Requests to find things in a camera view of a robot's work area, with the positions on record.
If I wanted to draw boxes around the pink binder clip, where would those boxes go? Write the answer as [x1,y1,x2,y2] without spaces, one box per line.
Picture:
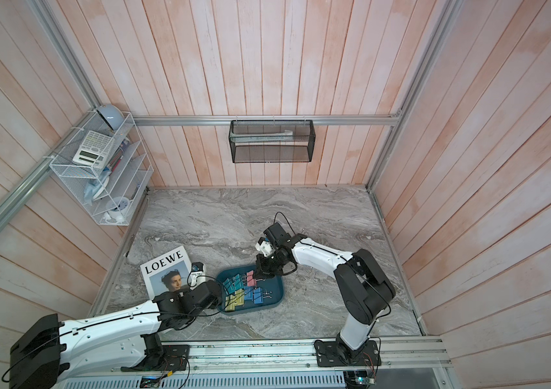
[244,287,254,298]
[246,271,257,287]

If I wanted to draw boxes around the teal storage tray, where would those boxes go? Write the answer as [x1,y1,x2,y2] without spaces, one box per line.
[216,265,284,315]

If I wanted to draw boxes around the teal binder clip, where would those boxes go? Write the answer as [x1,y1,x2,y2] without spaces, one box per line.
[223,279,235,294]
[232,274,244,292]

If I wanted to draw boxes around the yellow binder clip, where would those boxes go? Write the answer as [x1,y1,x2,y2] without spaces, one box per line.
[224,296,238,312]
[233,290,246,309]

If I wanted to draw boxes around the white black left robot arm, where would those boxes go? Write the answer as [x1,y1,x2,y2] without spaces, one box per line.
[1,280,223,388]

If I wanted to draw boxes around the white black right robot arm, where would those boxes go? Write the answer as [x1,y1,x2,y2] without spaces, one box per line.
[255,222,396,352]

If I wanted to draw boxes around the Loewe magazine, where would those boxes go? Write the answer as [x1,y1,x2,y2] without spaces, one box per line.
[140,246,191,298]

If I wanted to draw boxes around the white tape roll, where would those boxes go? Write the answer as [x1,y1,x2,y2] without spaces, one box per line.
[105,196,131,224]

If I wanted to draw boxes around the papers in mesh basket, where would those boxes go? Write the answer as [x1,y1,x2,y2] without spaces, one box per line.
[229,130,294,144]

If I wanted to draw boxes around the white calculator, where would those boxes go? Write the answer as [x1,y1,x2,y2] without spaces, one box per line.
[73,131,113,169]

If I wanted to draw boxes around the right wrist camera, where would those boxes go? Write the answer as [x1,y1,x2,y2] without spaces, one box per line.
[255,238,275,257]

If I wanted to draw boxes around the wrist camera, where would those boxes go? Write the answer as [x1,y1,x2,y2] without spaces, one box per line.
[187,262,206,289]
[255,238,275,257]

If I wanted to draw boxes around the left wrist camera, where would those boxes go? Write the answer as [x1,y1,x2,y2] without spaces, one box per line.
[187,262,206,289]

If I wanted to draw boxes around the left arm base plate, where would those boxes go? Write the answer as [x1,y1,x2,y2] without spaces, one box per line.
[121,345,190,373]

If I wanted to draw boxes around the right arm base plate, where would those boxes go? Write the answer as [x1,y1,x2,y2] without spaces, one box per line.
[314,338,382,367]

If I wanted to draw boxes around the black mesh wall basket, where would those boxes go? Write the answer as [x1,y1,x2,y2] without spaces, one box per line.
[228,119,316,164]

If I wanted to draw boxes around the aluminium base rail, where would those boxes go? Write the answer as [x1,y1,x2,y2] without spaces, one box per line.
[109,335,453,376]

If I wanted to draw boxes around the white wire wall shelf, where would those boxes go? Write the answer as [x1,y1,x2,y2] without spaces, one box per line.
[50,110,154,226]

